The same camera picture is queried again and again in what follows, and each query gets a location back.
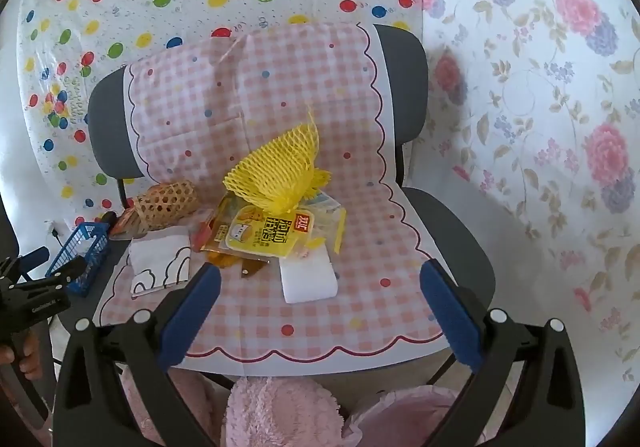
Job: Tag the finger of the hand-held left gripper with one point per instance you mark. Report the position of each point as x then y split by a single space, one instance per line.
62 276
35 258

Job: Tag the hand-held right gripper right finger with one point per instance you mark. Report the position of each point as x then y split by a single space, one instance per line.
450 312

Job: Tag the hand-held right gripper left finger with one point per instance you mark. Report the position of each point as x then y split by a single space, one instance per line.
192 312

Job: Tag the pink plastic bag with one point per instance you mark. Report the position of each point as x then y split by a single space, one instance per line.
400 412

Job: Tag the person's left hand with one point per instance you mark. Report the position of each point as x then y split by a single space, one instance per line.
29 357

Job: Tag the blue plastic basket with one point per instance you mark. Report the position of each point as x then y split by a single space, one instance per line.
92 252

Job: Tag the red orange packet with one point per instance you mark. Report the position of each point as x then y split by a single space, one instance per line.
125 224

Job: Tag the yellow snack packet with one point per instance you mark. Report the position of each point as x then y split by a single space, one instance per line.
260 232

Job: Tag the woven bamboo basket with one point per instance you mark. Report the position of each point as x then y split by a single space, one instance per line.
165 204

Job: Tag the white foam block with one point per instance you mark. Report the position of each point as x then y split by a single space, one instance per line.
305 277

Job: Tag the pink fluffy clothing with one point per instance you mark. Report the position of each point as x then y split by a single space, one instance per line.
280 412

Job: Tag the yellow foam fruit net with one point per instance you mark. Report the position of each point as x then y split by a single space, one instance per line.
280 162

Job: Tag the floral print backdrop sheet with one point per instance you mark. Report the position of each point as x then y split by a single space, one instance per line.
550 127

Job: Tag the grey chair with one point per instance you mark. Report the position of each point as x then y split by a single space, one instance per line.
405 77

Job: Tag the pink checkered sheet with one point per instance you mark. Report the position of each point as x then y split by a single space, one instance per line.
300 92

